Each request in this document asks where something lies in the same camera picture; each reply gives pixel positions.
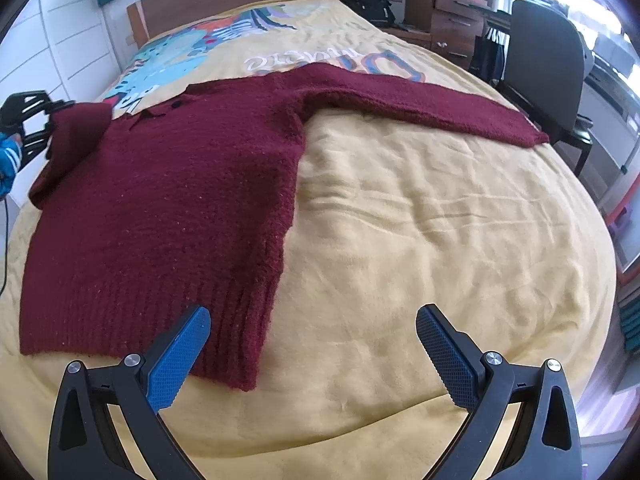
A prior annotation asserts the maroon knit sweater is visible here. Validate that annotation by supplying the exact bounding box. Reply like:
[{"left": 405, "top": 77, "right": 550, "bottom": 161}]
[{"left": 20, "top": 63, "right": 547, "bottom": 391}]

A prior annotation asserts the blue white gloved hand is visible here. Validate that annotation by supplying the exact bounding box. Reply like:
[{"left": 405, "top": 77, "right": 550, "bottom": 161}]
[{"left": 0, "top": 133, "right": 23, "bottom": 200}]

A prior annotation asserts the white wardrobe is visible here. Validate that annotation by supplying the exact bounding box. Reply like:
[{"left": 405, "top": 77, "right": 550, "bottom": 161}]
[{"left": 0, "top": 0, "right": 122, "bottom": 206}]

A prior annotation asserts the yellow printed bedspread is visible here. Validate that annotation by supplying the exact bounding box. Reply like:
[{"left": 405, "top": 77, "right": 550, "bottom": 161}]
[{"left": 0, "top": 0, "right": 618, "bottom": 480}]

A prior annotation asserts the black chair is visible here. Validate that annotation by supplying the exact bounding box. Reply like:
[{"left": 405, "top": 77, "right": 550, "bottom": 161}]
[{"left": 498, "top": 0, "right": 593, "bottom": 176}]

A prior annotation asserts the wooden drawer chest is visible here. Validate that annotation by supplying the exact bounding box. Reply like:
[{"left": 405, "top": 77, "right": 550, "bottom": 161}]
[{"left": 385, "top": 0, "right": 489, "bottom": 70}]

